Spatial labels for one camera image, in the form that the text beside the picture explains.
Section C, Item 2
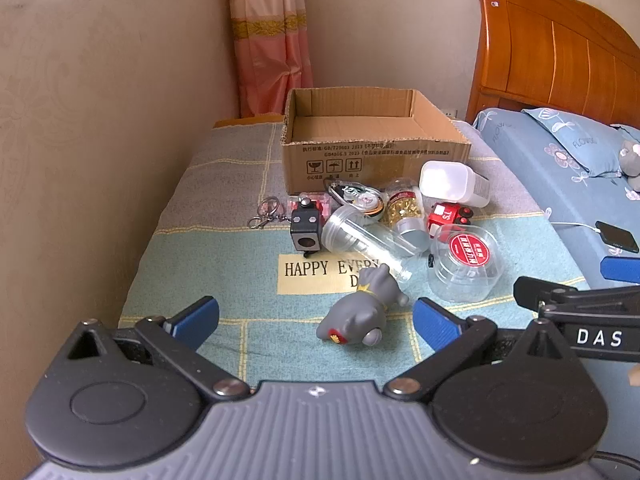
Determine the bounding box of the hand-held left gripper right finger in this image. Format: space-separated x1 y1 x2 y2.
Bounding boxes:
382 297 581 403

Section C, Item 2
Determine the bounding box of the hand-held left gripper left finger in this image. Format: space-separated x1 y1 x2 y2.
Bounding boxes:
52 296 251 402

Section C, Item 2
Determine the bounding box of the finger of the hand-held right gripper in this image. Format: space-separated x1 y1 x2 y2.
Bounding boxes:
514 276 640 312
601 255 640 284

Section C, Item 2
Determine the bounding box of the clear round red-label container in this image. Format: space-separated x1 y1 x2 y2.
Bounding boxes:
427 224 502 303

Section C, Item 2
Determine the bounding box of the grey dog toy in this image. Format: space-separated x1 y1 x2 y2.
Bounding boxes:
316 262 412 348

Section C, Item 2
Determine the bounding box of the red toy truck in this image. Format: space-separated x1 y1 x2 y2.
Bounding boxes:
426 201 476 233

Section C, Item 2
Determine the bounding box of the gold bead bottle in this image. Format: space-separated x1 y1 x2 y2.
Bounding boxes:
382 177 432 256

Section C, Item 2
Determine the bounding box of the tall clear plastic cup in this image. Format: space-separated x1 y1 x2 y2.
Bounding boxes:
321 203 413 291

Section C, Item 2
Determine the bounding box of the black cube camera toy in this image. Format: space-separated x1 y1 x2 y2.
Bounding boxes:
290 196 323 253

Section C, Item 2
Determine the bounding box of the white plastic container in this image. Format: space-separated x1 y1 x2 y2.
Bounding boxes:
419 160 492 209

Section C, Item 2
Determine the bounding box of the brown cardboard box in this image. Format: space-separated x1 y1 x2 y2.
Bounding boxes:
280 87 472 196

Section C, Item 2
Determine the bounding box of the black phone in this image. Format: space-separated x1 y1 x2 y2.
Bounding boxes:
595 220 640 255

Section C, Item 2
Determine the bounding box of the blue floral bed sheet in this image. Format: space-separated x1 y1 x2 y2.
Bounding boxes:
472 107 640 291

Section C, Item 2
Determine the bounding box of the checked blue grey blanket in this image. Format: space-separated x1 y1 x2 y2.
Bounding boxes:
117 120 591 396

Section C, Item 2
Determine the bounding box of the grey plush toy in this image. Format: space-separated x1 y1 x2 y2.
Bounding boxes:
619 141 640 192

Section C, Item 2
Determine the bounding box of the blue floral pillow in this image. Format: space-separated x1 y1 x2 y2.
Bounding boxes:
520 106 640 181

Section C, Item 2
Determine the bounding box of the clear black teardrop case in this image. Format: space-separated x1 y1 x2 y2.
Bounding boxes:
325 178 387 222

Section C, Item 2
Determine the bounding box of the orange wooden headboard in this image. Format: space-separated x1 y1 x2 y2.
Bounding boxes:
465 0 640 126

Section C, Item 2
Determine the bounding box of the pink curtain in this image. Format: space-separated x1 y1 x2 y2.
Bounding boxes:
226 0 315 118

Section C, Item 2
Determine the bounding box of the white charging cable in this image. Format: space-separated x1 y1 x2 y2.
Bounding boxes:
550 220 601 234

